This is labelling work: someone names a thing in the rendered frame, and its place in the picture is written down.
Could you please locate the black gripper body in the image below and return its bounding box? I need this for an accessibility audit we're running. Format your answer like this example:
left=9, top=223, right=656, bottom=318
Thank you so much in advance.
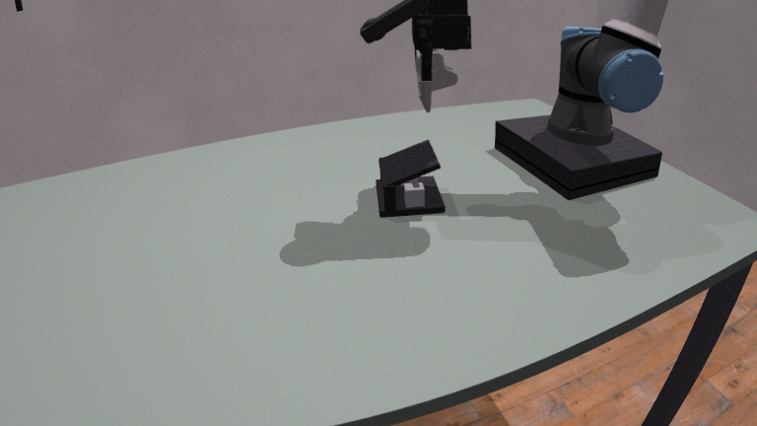
left=412, top=0, right=471, bottom=52

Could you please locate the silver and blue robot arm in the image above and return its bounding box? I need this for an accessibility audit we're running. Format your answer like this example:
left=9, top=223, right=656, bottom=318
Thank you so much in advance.
left=360, top=0, right=668, bottom=146

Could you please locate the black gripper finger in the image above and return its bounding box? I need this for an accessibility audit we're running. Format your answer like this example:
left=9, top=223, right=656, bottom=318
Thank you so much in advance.
left=419, top=29, right=458, bottom=112
left=414, top=45, right=453, bottom=98

